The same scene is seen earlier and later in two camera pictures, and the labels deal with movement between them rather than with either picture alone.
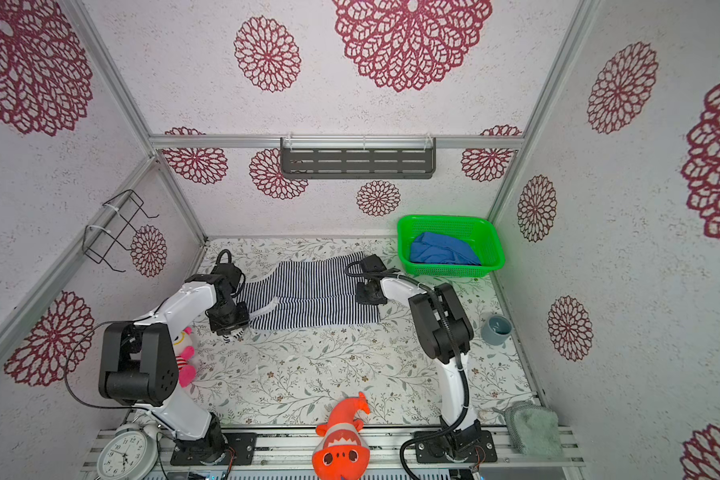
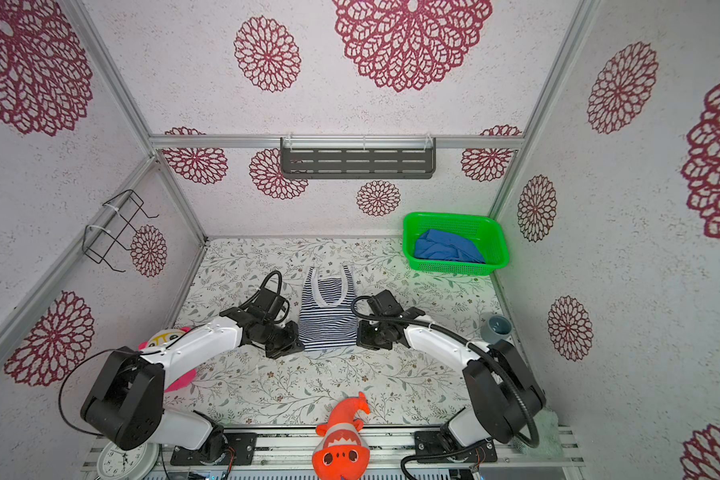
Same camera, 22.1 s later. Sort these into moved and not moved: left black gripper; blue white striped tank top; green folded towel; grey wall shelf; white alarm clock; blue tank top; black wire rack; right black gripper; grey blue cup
Moved: left black gripper; blue white striped tank top; right black gripper
Not moved: black wire rack; green folded towel; grey blue cup; blue tank top; grey wall shelf; white alarm clock
